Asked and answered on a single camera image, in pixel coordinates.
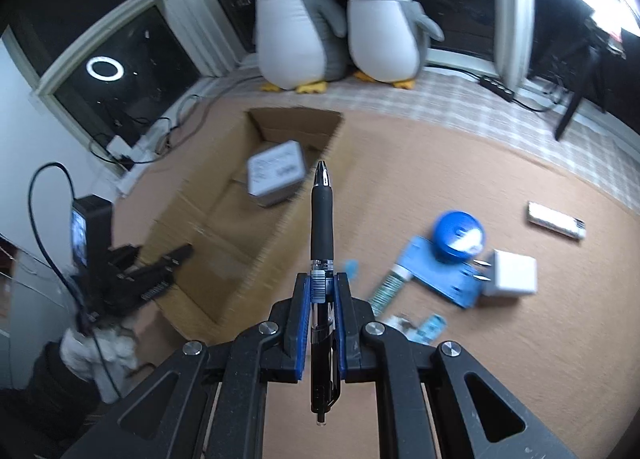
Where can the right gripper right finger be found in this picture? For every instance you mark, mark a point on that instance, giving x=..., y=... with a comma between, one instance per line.
x=348, y=344

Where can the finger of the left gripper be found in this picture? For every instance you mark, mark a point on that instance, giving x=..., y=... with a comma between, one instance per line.
x=147, y=284
x=168, y=261

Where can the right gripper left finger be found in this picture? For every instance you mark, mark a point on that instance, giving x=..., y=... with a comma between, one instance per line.
x=295, y=332

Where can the black gel pen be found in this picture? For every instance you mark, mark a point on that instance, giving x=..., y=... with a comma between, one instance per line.
x=325, y=363

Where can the blue clothespin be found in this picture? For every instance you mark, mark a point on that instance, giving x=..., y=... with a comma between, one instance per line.
x=350, y=268
x=429, y=330

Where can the white usb plug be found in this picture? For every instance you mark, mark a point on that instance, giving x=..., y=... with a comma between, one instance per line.
x=403, y=325

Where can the green white tube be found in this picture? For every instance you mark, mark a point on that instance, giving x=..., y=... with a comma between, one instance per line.
x=390, y=286

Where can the brown cardboard box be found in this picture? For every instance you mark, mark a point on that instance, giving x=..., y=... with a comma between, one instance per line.
x=241, y=251

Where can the blue plastic card holder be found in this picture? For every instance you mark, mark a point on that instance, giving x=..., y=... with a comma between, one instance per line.
x=455, y=282

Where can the white power strip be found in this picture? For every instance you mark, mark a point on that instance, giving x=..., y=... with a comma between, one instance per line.
x=134, y=159

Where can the silver tin box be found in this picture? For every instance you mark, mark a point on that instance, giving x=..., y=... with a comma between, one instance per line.
x=275, y=174

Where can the round blue tape measure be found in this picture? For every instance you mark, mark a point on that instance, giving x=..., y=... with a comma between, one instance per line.
x=458, y=237

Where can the white power adapter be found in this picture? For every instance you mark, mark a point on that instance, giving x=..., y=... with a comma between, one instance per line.
x=507, y=274

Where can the white rectangular remote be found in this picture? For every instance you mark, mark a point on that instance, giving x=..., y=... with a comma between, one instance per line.
x=554, y=220

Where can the left plush penguin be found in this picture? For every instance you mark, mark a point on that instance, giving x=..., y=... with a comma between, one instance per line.
x=301, y=45

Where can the plush penguin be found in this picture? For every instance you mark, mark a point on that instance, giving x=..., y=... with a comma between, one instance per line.
x=301, y=45
x=388, y=40

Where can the right plush penguin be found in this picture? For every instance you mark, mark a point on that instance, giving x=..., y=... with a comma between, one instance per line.
x=388, y=40

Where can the black tripod stand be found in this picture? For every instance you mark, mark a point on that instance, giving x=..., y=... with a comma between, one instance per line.
x=596, y=43

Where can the black inline cable switch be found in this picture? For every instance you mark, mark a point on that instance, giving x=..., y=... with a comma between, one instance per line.
x=497, y=87

